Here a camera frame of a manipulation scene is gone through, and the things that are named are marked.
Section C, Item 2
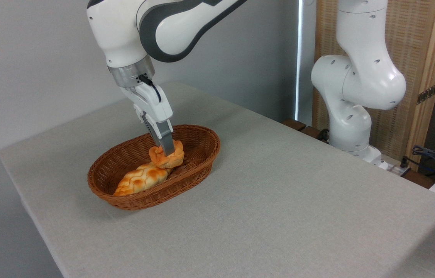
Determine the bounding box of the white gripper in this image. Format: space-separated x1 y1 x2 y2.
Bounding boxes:
120 81 175 157

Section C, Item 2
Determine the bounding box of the round knotted bread roll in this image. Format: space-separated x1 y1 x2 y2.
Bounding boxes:
148 139 185 169

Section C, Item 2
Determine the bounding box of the brown oval wicker basket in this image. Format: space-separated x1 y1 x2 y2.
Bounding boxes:
87 124 221 211

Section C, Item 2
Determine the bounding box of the long braided bread loaf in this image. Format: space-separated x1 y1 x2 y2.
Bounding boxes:
113 162 174 197

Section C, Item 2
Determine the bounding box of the silver metal wrist flange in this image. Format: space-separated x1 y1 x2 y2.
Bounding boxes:
108 55 156 89

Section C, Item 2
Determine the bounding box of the dark wooden platform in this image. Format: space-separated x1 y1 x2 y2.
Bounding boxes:
281 118 435 190

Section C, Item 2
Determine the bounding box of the grey tablecloth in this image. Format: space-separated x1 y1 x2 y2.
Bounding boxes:
0 80 435 278

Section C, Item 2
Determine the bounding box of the wooden rattan folding screen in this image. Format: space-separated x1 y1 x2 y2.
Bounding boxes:
312 0 435 171

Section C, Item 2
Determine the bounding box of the metal screen hinge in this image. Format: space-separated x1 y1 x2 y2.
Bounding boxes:
416 82 435 105

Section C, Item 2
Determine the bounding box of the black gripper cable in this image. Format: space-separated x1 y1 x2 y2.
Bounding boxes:
139 74 162 103

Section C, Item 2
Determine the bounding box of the thin black cable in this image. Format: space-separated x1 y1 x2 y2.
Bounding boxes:
400 156 435 179

